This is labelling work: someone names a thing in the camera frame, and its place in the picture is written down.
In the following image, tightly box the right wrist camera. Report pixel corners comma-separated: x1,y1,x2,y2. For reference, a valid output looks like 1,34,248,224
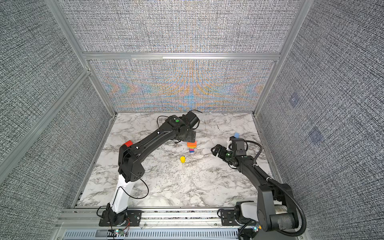
229,136,248,157

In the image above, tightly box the red rectangular wood block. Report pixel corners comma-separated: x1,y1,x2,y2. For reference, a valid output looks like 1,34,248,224
124,141,133,147

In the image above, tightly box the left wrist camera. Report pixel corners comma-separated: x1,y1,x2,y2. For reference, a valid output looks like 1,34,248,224
183,110,202,130

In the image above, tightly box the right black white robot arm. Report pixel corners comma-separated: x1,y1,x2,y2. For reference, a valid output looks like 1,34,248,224
211,139,307,237

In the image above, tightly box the aluminium front rail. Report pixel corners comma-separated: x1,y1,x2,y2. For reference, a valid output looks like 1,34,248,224
53,206,310,240

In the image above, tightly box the orange-red wood block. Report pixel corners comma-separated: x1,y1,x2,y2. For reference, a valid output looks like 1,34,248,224
187,142,197,147

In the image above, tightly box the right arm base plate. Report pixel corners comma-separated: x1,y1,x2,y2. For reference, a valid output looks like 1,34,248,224
217,209,249,227

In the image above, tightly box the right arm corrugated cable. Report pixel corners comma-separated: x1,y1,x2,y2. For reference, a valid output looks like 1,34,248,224
244,139,307,237

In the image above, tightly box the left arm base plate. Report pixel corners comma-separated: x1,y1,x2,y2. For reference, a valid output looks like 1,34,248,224
99,210,143,227

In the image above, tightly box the aluminium enclosure frame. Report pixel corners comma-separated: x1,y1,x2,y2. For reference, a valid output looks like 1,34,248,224
1,1,314,182

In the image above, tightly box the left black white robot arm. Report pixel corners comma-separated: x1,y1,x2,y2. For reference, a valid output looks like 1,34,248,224
97,111,200,227

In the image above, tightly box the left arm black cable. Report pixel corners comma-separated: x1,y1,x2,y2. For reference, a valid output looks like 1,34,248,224
95,172,150,220

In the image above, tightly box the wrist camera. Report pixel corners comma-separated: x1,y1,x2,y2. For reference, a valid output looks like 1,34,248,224
183,110,202,130
229,136,248,157

